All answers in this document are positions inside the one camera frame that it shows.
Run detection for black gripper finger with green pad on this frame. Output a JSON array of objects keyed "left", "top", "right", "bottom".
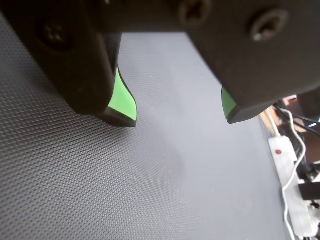
[
  {"left": 174, "top": 0, "right": 320, "bottom": 125},
  {"left": 0, "top": 0, "right": 138, "bottom": 128}
]

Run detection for grey textured mat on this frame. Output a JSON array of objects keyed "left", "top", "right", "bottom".
[{"left": 0, "top": 12, "right": 297, "bottom": 240}]

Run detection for black power plug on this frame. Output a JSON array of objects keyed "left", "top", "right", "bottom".
[{"left": 297, "top": 183, "right": 320, "bottom": 201}]

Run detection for white power strip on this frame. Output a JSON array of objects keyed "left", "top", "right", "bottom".
[{"left": 259, "top": 107, "right": 319, "bottom": 238}]

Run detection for thin black cables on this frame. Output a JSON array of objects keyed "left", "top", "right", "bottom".
[{"left": 273, "top": 103, "right": 320, "bottom": 138}]

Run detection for white cable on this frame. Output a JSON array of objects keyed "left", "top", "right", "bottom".
[{"left": 274, "top": 104, "right": 307, "bottom": 240}]

